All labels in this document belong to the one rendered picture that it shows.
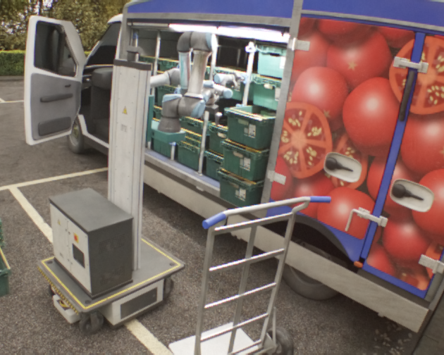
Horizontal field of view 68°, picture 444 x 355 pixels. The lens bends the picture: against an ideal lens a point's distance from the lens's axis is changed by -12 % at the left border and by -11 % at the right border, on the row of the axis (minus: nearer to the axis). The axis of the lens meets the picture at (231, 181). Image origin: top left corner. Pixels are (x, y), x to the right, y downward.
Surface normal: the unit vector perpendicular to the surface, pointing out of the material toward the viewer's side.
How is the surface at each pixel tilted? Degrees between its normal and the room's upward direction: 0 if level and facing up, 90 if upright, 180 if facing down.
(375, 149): 90
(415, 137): 90
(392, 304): 90
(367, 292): 90
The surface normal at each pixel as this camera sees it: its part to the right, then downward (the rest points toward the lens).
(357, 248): -0.67, 0.18
